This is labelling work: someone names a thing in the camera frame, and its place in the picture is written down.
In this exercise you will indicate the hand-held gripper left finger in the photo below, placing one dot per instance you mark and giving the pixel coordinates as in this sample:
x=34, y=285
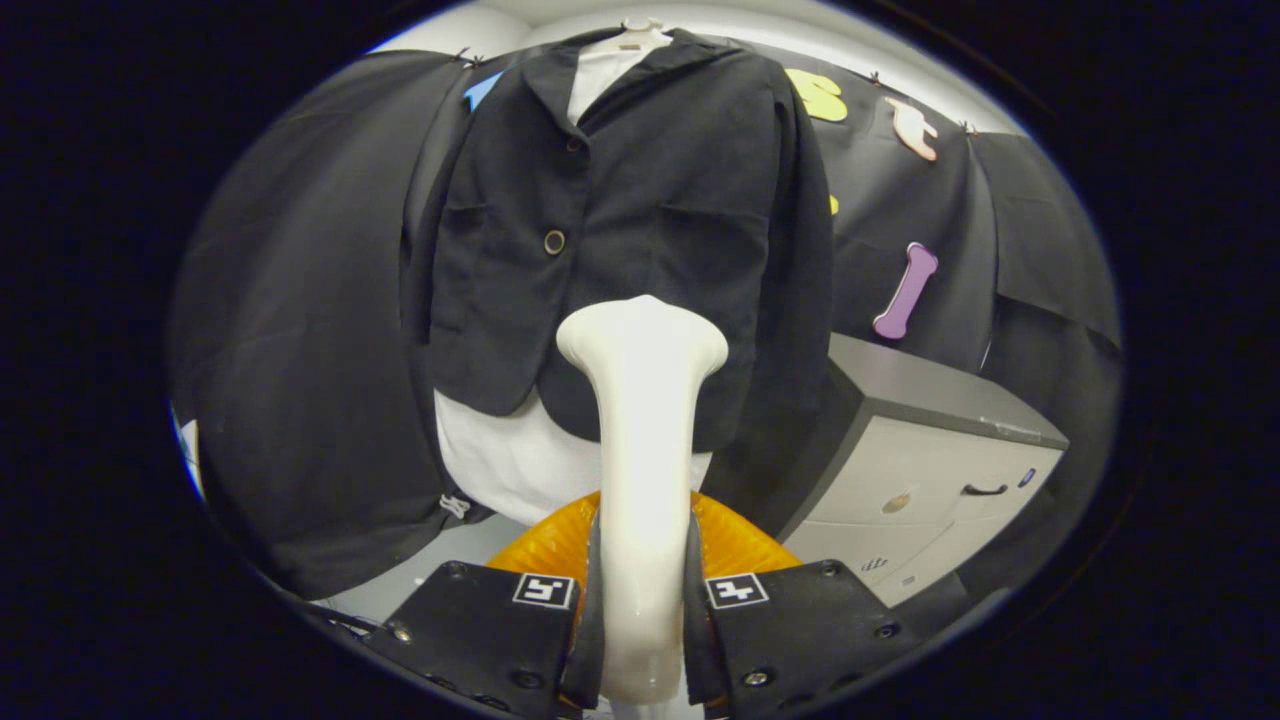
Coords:
x=590, y=640

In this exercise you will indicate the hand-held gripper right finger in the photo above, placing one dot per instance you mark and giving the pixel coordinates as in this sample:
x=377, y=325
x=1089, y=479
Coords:
x=700, y=640

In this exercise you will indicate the white shirt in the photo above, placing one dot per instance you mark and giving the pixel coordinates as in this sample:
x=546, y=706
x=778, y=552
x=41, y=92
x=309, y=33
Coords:
x=520, y=460

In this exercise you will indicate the white garment steamer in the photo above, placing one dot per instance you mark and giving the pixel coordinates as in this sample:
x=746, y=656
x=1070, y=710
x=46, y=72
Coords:
x=640, y=450

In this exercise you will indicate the black suit jacket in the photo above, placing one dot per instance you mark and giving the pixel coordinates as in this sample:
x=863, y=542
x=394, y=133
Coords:
x=660, y=200

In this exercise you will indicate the white clothes hanger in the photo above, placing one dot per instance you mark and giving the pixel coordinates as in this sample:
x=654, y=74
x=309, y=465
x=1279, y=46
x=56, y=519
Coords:
x=640, y=38

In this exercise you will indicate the small white plastic clip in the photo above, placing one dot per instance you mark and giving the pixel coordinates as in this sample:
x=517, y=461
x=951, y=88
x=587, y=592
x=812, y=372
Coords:
x=455, y=507

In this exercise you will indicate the grey cabinet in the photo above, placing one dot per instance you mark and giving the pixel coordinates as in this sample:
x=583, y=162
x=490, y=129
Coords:
x=920, y=450

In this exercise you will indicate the black backdrop cloth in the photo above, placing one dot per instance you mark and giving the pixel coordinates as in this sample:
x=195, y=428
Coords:
x=300, y=300

